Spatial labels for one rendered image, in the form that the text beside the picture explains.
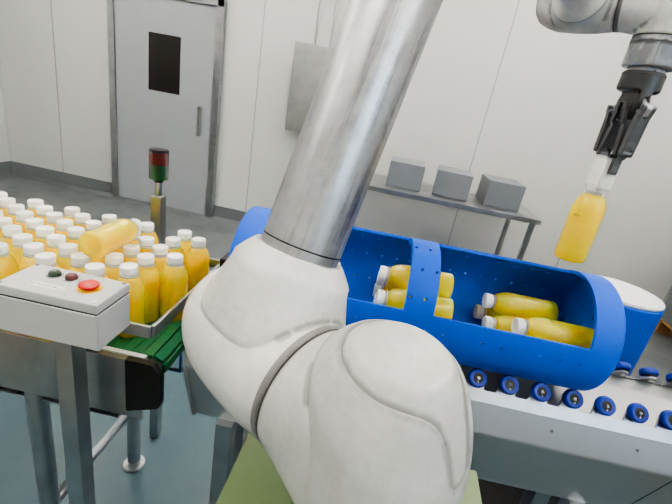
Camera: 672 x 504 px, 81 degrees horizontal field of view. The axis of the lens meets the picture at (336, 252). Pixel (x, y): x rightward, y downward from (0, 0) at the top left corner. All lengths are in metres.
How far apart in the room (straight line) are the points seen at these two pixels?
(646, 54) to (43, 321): 1.23
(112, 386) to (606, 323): 1.11
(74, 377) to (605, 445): 1.19
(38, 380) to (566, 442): 1.26
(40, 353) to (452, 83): 3.85
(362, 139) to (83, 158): 5.26
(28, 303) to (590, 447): 1.24
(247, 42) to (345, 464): 4.37
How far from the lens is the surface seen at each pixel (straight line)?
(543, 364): 1.01
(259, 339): 0.43
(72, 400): 1.05
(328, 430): 0.34
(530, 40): 4.40
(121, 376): 1.06
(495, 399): 1.07
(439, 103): 4.23
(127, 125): 5.14
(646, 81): 1.01
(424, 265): 0.90
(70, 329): 0.89
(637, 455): 1.26
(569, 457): 1.20
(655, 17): 1.02
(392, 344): 0.36
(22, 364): 1.21
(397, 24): 0.48
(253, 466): 0.60
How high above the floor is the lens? 1.51
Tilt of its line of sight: 21 degrees down
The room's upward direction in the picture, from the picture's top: 11 degrees clockwise
